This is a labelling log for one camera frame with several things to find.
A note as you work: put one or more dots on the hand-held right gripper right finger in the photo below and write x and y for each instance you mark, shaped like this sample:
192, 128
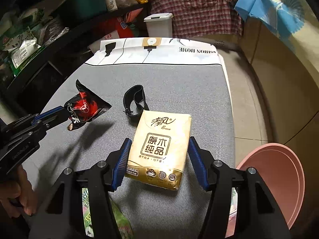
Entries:
197, 164

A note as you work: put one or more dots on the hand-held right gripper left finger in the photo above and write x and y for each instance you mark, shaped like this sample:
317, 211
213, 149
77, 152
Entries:
122, 164

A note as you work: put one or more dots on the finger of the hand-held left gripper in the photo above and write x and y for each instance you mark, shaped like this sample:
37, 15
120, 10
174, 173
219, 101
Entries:
49, 112
53, 122

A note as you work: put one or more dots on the black and red snack wrapper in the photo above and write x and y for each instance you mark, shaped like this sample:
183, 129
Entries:
84, 107

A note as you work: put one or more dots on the beige tissue pack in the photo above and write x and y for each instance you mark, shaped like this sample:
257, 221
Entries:
157, 149

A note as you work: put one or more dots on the pink plastic basin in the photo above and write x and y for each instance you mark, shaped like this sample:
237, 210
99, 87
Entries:
274, 179

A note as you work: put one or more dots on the person's left hand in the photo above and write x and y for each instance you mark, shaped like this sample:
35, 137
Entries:
17, 194

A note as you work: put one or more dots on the green plastic packet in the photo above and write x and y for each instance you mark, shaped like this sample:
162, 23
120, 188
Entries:
121, 219

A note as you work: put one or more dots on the green and white food bag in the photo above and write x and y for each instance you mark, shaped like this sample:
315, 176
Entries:
22, 52

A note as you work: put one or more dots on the dark plastic bag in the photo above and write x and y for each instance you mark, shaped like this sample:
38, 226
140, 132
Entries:
53, 32

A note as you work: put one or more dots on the black shelf rack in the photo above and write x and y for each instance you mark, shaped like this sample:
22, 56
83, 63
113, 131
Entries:
82, 28

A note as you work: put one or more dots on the orange box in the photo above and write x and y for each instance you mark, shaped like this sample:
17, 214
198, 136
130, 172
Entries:
124, 29

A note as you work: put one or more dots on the green storage box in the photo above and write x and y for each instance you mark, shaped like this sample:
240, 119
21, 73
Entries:
84, 5

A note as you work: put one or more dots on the white lidded bin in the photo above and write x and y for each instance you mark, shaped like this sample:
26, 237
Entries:
159, 27

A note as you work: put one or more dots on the red plaid shirt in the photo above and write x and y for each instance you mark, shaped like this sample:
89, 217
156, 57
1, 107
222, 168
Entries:
199, 10

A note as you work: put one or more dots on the blue non-woven cloth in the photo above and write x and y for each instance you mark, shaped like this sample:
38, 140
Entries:
246, 5

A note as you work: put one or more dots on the beige curtain with blue fans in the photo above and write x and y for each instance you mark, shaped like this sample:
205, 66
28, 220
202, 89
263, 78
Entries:
294, 17

